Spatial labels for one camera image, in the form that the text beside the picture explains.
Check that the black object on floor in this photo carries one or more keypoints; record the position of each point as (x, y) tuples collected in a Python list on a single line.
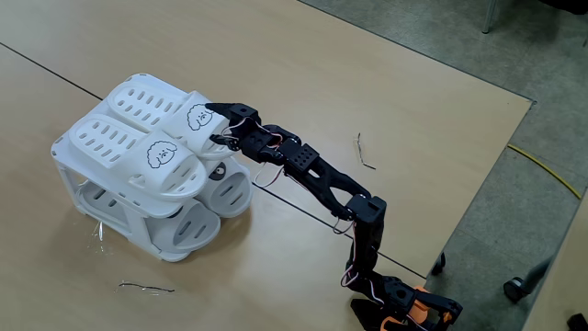
[(578, 323)]

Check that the black chair castor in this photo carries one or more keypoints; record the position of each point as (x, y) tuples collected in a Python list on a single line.
[(513, 289)]

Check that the grey metal chair leg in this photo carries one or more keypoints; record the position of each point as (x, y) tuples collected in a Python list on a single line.
[(489, 16)]

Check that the white two-shelf shoe rack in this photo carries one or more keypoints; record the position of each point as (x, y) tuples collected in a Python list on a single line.
[(136, 228)]

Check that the grey bear slipper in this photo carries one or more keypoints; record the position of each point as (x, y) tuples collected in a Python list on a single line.
[(229, 193), (202, 225)]

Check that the black table castor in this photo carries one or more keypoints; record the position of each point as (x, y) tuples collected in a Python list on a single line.
[(439, 264)]

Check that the white dog slipper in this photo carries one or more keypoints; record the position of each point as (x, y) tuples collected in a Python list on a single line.
[(142, 103), (138, 161)]

